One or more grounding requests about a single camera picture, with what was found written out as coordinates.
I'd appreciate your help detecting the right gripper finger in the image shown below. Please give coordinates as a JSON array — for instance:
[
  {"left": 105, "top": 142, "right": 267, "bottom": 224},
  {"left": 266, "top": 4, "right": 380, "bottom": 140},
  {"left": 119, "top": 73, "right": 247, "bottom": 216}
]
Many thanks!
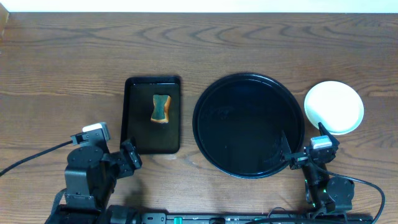
[
  {"left": 281, "top": 131, "right": 292, "bottom": 161},
  {"left": 318, "top": 122, "right": 340, "bottom": 146}
]

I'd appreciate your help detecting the light blue plate top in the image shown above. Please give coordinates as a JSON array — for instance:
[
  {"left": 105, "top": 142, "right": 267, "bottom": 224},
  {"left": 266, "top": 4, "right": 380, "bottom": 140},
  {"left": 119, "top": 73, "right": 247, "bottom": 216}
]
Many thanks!
[{"left": 303, "top": 81, "right": 364, "bottom": 135}]

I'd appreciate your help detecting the orange green sponge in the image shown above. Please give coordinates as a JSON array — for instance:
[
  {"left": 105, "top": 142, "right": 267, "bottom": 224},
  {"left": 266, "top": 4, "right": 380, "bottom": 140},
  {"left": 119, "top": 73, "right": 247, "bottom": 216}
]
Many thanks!
[{"left": 150, "top": 95, "right": 171, "bottom": 124}]

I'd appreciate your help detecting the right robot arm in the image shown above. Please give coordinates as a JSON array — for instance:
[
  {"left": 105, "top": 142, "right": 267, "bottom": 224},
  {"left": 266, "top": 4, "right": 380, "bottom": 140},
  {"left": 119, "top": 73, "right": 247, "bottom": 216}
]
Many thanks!
[{"left": 281, "top": 123, "right": 354, "bottom": 219}]

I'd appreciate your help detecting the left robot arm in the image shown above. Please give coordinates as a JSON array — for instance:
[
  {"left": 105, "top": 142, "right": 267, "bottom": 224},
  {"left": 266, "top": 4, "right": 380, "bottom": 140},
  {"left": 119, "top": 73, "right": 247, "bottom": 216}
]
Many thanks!
[{"left": 46, "top": 140, "right": 142, "bottom": 224}]

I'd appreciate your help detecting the black round tray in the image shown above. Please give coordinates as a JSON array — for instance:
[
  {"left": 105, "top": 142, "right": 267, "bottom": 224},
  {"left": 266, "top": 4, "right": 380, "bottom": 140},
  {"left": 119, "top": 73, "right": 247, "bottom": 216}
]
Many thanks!
[{"left": 192, "top": 73, "right": 305, "bottom": 179}]

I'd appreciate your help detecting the black rectangular tray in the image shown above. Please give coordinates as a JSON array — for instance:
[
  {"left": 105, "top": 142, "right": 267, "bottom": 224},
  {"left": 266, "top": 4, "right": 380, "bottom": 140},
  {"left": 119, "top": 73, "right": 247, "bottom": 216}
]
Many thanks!
[{"left": 121, "top": 76, "right": 181, "bottom": 154}]

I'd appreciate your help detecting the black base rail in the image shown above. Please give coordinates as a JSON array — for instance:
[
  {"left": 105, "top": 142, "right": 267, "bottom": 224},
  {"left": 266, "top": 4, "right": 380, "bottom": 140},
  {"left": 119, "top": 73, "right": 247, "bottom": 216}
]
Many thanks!
[{"left": 106, "top": 212, "right": 373, "bottom": 224}]

